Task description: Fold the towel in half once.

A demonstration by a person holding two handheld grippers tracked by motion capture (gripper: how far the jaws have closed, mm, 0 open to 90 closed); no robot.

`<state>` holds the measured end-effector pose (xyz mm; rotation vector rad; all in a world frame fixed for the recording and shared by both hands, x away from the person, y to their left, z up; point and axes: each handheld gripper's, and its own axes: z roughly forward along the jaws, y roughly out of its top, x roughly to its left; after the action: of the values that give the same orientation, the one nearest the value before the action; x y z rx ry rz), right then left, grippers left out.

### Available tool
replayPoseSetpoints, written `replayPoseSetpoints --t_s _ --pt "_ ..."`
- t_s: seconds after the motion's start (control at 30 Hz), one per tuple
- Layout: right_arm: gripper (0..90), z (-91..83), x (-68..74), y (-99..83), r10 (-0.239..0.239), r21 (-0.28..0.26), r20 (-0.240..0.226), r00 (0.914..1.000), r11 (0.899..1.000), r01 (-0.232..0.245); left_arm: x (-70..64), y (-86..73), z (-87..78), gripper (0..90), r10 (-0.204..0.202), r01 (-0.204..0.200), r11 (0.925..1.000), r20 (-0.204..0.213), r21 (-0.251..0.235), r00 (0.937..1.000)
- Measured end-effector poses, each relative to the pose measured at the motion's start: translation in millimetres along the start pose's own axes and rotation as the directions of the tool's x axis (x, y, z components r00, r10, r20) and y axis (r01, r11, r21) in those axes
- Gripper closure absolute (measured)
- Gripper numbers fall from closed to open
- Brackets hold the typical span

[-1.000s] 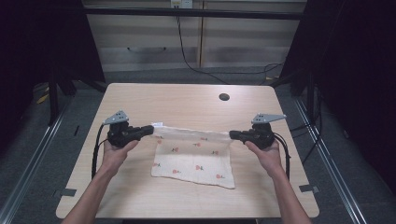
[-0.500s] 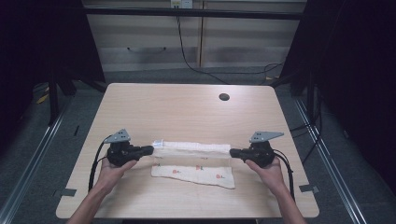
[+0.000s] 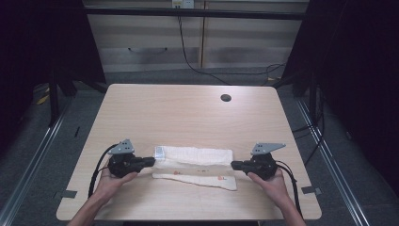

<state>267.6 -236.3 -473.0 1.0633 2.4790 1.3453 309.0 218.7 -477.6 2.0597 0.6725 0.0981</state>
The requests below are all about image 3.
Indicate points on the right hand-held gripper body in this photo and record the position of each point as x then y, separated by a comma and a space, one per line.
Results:
263, 166

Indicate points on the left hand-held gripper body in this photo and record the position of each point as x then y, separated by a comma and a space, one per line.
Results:
120, 164

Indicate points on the white towel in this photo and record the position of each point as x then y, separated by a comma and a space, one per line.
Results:
194, 155

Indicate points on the person's right hand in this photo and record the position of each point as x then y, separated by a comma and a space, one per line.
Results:
274, 188

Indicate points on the person's left hand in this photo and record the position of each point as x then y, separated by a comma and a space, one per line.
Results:
108, 186

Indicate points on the grey tape strip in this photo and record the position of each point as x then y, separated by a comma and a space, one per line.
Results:
311, 190
66, 194

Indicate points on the black metal stand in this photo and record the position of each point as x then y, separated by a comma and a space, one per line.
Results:
54, 100

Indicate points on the black curtain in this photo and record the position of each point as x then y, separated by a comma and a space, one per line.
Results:
360, 78
37, 47

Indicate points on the black horizontal bar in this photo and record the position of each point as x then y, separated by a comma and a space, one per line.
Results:
188, 13

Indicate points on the metal floor rail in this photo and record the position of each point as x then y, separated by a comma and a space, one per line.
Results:
332, 166
31, 166

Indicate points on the white wall socket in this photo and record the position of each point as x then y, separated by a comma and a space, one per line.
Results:
183, 3

